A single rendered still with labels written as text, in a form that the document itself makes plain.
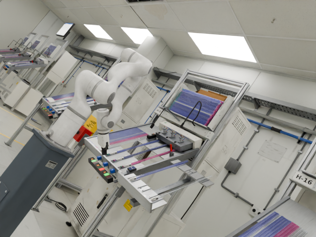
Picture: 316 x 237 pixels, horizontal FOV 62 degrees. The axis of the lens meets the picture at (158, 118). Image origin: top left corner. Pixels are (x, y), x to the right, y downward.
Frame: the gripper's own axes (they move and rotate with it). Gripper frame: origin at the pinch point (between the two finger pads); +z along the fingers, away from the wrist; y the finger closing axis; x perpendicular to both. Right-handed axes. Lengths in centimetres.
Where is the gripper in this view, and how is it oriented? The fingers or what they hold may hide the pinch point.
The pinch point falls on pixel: (104, 152)
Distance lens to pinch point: 191.9
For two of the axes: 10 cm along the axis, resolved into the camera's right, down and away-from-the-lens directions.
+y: 5.9, 2.9, -7.5
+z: -0.3, 9.4, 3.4
